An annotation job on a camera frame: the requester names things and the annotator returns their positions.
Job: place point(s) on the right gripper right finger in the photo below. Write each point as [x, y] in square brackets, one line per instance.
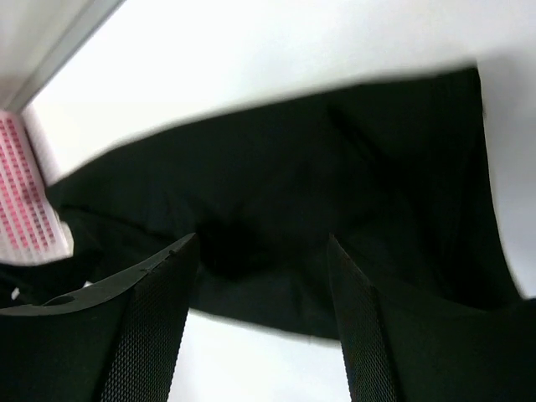
[403, 344]

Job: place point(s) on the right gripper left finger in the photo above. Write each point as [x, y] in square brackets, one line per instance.
[115, 340]

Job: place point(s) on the black t shirt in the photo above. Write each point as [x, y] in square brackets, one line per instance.
[397, 171]

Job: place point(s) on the white plastic basket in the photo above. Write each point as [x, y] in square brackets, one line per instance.
[31, 231]

